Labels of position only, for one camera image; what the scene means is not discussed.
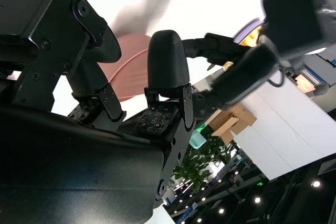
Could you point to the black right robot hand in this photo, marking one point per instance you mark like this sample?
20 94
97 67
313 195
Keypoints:
65 161

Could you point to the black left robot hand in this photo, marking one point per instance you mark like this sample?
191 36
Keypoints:
246 77

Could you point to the yellow toy bananas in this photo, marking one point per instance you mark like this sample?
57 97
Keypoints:
252 41

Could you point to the brown cardboard box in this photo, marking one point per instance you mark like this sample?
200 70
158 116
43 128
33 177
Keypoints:
236 121

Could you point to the purple plate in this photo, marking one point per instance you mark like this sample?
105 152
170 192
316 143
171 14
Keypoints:
246 31

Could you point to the orange lit monitor screen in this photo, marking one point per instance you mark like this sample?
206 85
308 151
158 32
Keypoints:
304 83

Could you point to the large white box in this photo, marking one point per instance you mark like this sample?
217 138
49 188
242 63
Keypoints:
288 129

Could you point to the teal translucent container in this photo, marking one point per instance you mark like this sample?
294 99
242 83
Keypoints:
198 140

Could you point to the green leafy plant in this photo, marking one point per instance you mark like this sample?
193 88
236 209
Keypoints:
199 163

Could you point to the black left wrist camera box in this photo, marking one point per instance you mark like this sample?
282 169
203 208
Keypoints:
294 11

